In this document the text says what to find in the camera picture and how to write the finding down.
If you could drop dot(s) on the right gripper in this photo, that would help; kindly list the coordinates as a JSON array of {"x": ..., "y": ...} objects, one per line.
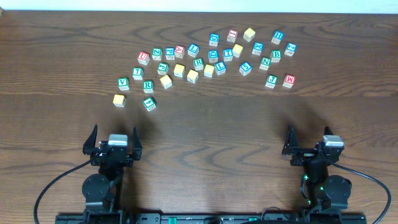
[{"x": 305, "y": 154}]

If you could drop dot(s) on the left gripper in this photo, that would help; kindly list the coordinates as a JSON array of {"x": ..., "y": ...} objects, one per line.
[{"x": 112, "y": 154}]

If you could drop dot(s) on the green B block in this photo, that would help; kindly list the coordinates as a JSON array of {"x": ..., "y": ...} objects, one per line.
[{"x": 276, "y": 56}]

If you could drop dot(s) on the yellow O block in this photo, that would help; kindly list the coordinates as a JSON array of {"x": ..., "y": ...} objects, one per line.
[
  {"x": 208, "y": 71},
  {"x": 237, "y": 50}
]

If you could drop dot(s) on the green r block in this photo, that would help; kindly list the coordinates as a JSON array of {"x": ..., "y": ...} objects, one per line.
[
  {"x": 198, "y": 64},
  {"x": 148, "y": 86}
]

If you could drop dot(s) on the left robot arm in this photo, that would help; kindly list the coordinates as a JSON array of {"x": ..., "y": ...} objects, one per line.
[{"x": 102, "y": 190}]

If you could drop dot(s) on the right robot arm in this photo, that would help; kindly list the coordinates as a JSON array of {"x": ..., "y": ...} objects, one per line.
[{"x": 327, "y": 194}]

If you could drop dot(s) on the yellow G block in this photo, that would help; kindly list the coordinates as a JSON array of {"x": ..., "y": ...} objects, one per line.
[{"x": 119, "y": 101}]

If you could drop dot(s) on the green 4 block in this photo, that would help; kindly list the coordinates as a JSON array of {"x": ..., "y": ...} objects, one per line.
[{"x": 149, "y": 104}]

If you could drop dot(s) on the red M block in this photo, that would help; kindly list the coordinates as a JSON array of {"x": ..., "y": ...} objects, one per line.
[{"x": 289, "y": 81}]

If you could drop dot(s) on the green V block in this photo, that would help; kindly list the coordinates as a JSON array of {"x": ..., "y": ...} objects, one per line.
[{"x": 123, "y": 84}]

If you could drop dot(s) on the green J block right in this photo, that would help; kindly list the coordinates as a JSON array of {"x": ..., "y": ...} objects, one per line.
[{"x": 271, "y": 81}]

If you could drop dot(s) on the green j block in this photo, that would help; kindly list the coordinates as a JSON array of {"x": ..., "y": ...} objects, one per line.
[
  {"x": 163, "y": 68},
  {"x": 271, "y": 81}
]

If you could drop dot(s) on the green 7 block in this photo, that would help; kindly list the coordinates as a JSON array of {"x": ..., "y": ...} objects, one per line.
[{"x": 138, "y": 73}]

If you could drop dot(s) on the yellow C block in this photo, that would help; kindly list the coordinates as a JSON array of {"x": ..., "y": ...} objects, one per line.
[{"x": 166, "y": 81}]

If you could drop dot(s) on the green J block left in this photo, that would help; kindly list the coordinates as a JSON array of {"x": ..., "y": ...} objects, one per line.
[{"x": 163, "y": 68}]

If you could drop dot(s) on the blue 2 block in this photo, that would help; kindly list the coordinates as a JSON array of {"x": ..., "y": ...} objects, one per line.
[{"x": 290, "y": 49}]

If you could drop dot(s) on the red U block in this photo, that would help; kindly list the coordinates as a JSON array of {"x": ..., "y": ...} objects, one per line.
[{"x": 143, "y": 58}]

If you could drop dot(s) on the blue 5 block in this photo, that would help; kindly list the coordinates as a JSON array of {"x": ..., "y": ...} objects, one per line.
[{"x": 245, "y": 68}]

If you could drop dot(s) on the yellow K block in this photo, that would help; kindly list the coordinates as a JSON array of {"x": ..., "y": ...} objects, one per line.
[{"x": 179, "y": 70}]

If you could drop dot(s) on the green Z block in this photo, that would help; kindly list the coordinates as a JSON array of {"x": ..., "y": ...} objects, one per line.
[{"x": 157, "y": 53}]

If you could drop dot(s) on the blue X block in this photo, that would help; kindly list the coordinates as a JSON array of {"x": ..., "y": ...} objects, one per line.
[{"x": 257, "y": 48}]

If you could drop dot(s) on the yellow S block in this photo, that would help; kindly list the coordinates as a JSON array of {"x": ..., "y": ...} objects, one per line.
[{"x": 192, "y": 76}]

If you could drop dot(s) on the blue H block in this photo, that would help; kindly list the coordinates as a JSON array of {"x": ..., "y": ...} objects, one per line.
[{"x": 277, "y": 37}]

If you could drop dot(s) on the blue P block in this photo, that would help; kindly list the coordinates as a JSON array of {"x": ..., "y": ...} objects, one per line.
[{"x": 170, "y": 53}]

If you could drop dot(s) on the blue L block lower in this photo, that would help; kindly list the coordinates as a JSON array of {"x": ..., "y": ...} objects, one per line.
[{"x": 220, "y": 68}]

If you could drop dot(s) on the blue l block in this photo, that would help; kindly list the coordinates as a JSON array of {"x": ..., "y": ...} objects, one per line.
[
  {"x": 193, "y": 50},
  {"x": 220, "y": 68}
]

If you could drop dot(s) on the red A block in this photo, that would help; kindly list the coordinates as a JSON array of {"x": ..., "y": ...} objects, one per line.
[{"x": 179, "y": 51}]

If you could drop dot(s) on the blue T block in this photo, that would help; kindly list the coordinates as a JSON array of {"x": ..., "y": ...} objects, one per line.
[{"x": 227, "y": 55}]

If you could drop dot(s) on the yellow 6 block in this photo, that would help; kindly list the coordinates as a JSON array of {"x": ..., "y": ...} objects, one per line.
[{"x": 249, "y": 34}]

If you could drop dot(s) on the blue L block upper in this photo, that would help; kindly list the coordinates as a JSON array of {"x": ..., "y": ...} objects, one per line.
[{"x": 193, "y": 50}]

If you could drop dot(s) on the blue D block lower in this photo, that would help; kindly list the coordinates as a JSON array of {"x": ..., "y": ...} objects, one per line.
[{"x": 213, "y": 56}]

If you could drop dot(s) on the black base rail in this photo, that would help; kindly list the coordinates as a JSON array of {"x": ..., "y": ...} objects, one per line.
[{"x": 155, "y": 218}]

